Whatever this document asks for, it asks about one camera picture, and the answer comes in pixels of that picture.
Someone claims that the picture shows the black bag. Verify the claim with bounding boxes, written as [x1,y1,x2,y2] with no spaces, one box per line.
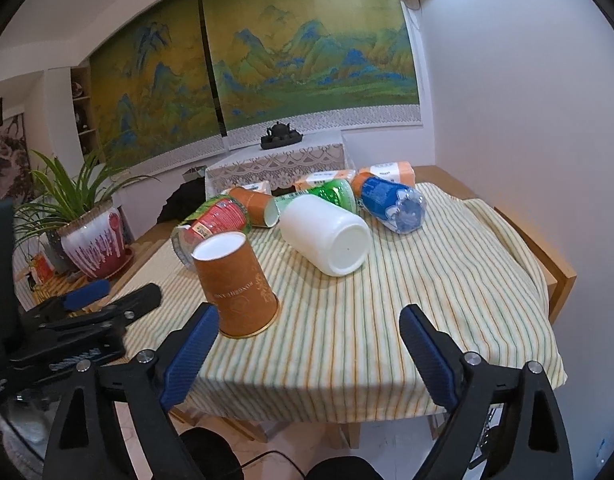
[157,180,208,225]

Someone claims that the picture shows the orange paper cup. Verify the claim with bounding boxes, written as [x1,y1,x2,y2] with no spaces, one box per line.
[228,186,279,229]
[192,231,280,339]

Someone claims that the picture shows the white plastic jar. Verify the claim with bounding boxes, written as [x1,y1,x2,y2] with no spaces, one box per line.
[278,194,373,277]

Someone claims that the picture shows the dark tea tray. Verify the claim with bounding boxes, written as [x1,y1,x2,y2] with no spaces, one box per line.
[259,132,304,151]

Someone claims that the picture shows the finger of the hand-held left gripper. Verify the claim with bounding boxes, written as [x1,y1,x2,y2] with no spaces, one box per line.
[21,280,111,330]
[32,283,163,342]

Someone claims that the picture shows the striped tablecloth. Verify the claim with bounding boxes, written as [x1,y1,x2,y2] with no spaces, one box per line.
[116,180,568,423]

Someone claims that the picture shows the floral wall poster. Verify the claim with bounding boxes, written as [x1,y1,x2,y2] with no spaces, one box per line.
[0,112,32,201]

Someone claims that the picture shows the lace-covered side table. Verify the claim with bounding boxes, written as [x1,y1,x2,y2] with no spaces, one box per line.
[205,132,350,196]

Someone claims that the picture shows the wooden table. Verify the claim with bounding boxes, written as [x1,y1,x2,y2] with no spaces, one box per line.
[107,165,578,451]

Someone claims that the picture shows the green label plastic bottle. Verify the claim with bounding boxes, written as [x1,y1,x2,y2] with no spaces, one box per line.
[274,178,359,216]

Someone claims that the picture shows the white wall shelf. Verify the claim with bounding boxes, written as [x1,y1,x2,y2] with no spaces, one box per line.
[69,65,100,161]

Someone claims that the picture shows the landscape painting scroll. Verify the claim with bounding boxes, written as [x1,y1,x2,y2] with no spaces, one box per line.
[201,0,422,136]
[89,0,225,163]

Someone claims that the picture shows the black cable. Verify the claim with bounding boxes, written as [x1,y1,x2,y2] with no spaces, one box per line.
[237,450,308,480]

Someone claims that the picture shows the black round object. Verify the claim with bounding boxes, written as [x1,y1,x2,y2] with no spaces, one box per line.
[179,426,240,480]
[307,456,383,480]

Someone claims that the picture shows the blue label plastic bottle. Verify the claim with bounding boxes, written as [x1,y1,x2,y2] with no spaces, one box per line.
[354,172,428,235]

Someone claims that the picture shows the potted spider plant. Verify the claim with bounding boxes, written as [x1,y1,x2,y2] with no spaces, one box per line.
[12,147,160,281]

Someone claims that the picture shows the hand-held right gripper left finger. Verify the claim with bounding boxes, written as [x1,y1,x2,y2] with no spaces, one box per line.
[42,303,221,480]

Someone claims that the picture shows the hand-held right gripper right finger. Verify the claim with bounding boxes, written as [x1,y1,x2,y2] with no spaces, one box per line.
[398,304,574,480]

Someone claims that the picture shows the red label plastic bottle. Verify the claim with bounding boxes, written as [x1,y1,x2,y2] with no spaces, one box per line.
[170,195,253,271]

